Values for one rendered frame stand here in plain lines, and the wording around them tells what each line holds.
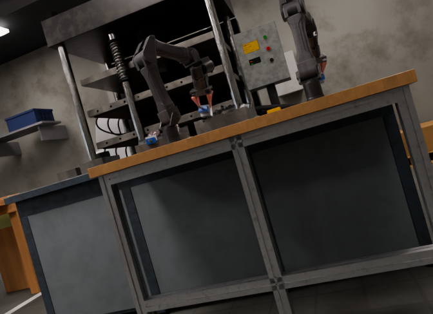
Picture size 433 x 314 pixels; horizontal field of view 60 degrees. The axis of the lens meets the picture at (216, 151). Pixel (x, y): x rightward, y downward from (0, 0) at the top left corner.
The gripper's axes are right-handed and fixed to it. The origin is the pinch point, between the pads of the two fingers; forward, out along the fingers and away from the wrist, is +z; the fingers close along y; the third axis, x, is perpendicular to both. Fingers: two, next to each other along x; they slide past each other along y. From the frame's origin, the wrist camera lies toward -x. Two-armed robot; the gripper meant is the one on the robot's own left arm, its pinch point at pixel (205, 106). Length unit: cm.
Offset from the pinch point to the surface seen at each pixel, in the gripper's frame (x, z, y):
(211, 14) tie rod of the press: -91, -37, 6
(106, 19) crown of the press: -92, -50, 80
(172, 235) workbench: 25, 54, 25
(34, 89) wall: -367, 25, 376
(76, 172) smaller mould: -5, 27, 86
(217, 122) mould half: 4.7, 7.0, -5.3
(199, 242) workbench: 27, 59, 12
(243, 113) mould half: 3.7, 5.0, -18.5
